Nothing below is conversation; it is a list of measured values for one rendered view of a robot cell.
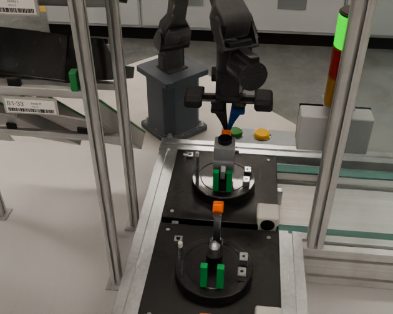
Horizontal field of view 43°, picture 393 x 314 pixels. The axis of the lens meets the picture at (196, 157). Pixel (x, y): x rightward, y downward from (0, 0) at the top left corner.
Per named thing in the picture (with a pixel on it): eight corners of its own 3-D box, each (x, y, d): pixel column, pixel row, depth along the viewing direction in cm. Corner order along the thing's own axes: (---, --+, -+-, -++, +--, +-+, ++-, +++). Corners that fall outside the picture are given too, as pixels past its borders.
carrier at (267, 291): (160, 228, 102) (157, 182, 94) (277, 238, 99) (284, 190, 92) (135, 331, 82) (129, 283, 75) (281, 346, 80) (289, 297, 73)
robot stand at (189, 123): (178, 109, 157) (177, 51, 145) (208, 129, 148) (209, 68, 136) (140, 125, 149) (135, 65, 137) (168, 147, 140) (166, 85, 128)
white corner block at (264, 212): (255, 216, 105) (257, 202, 102) (277, 217, 104) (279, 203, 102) (255, 232, 101) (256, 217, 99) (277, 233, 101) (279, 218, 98)
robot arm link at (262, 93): (276, 78, 98) (275, 64, 103) (183, 73, 100) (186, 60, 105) (272, 113, 103) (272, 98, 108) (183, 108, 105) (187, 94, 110)
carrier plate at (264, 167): (177, 156, 122) (177, 148, 121) (276, 162, 120) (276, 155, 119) (161, 223, 103) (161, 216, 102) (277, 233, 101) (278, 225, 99)
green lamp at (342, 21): (331, 38, 78) (337, 7, 75) (363, 40, 77) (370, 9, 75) (335, 52, 74) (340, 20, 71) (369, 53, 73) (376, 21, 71)
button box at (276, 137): (221, 144, 134) (221, 125, 131) (299, 149, 133) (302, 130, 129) (219, 160, 129) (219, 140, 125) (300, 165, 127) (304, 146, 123)
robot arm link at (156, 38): (153, 46, 134) (152, 23, 130) (184, 40, 137) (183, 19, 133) (161, 55, 129) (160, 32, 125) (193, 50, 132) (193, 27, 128)
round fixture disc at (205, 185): (195, 162, 116) (195, 156, 115) (255, 167, 115) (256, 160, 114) (188, 202, 105) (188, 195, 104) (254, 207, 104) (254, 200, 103)
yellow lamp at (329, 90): (322, 94, 84) (326, 67, 81) (352, 95, 83) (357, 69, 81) (324, 109, 80) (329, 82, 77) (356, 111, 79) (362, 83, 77)
